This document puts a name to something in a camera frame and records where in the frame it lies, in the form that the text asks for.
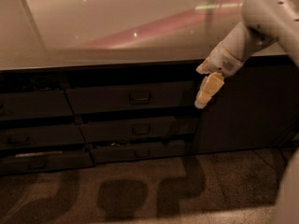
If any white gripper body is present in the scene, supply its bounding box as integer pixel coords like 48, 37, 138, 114
196, 42, 244, 77

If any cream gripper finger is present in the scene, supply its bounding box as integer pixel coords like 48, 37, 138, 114
194, 72, 224, 109

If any dark drawer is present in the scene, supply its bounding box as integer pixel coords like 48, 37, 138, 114
0, 150, 93, 175
91, 139, 191, 164
0, 91, 72, 120
80, 117, 198, 143
65, 81, 195, 114
0, 125, 84, 150

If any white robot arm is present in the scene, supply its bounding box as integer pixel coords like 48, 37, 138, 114
194, 0, 299, 224

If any glossy beige countertop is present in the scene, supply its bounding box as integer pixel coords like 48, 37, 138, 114
0, 0, 243, 70

